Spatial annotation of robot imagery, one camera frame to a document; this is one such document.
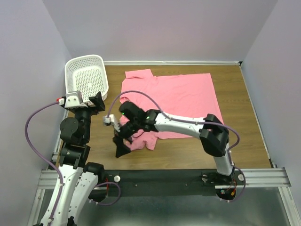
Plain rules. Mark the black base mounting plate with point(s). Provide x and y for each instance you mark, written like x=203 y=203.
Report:
x=167 y=182

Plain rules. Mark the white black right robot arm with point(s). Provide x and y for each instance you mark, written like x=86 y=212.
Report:
x=214 y=136

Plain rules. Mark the aluminium rail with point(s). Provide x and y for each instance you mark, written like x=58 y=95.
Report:
x=58 y=143
x=274 y=177

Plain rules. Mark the pink t-shirt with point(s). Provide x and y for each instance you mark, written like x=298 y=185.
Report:
x=190 y=95

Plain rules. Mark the aluminium left side rail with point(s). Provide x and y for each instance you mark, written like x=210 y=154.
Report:
x=58 y=143

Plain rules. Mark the white perforated plastic basket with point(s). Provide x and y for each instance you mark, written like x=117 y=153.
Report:
x=87 y=75

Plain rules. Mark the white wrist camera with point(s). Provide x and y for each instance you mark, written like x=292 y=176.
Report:
x=110 y=120
x=71 y=100

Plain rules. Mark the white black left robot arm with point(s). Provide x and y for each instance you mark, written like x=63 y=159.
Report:
x=76 y=177

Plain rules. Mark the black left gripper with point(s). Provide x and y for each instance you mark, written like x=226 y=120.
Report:
x=98 y=100

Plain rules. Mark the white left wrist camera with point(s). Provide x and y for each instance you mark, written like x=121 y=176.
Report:
x=71 y=100

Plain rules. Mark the white table edge strip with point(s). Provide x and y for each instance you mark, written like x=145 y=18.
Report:
x=151 y=62

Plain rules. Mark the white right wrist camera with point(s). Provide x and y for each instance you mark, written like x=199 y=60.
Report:
x=110 y=120

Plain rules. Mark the aluminium front rail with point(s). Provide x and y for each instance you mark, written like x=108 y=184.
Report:
x=274 y=177

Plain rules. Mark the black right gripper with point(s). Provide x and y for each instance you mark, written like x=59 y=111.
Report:
x=121 y=149

